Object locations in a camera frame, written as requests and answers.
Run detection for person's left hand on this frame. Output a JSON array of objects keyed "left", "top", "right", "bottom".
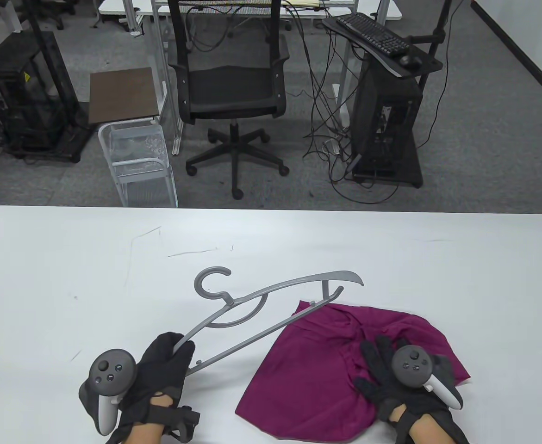
[{"left": 79, "top": 332, "right": 196, "bottom": 436}]

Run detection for person's right hand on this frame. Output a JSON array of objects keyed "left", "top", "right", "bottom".
[{"left": 354, "top": 336, "right": 466, "bottom": 420}]

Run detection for magenta shorts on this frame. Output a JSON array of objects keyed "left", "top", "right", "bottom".
[{"left": 235, "top": 300, "right": 472, "bottom": 441}]

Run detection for gray hanger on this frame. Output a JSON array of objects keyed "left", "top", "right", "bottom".
[{"left": 174, "top": 266, "right": 365, "bottom": 376}]

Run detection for person's left forearm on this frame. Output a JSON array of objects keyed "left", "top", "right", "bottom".
[{"left": 124, "top": 419, "right": 168, "bottom": 444}]

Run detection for person's right forearm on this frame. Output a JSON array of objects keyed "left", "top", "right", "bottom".
[{"left": 406, "top": 413, "right": 449, "bottom": 444}]

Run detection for gray handheld controller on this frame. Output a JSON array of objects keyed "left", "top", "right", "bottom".
[
  {"left": 392, "top": 345, "right": 464, "bottom": 411},
  {"left": 89, "top": 349, "right": 138, "bottom": 437}
]

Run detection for black computer cart with tray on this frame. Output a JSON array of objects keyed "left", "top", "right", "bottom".
[{"left": 322, "top": 0, "right": 453, "bottom": 188}]

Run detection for white cart with brown top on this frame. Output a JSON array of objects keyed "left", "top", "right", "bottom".
[{"left": 88, "top": 67, "right": 179, "bottom": 208}]

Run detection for black mesh office chair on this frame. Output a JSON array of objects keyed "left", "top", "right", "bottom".
[{"left": 167, "top": 0, "right": 291, "bottom": 200}]

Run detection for black computer rack with pole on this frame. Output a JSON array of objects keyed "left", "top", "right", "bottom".
[{"left": 0, "top": 0, "right": 93, "bottom": 164}]

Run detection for black keyboard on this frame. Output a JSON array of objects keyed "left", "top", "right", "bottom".
[{"left": 336, "top": 13, "right": 412, "bottom": 59}]

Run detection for black swivel chair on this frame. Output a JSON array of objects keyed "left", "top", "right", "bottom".
[{"left": 34, "top": 0, "right": 78, "bottom": 31}]

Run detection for tangle of black cables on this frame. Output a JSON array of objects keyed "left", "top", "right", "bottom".
[{"left": 282, "top": 0, "right": 394, "bottom": 200}]

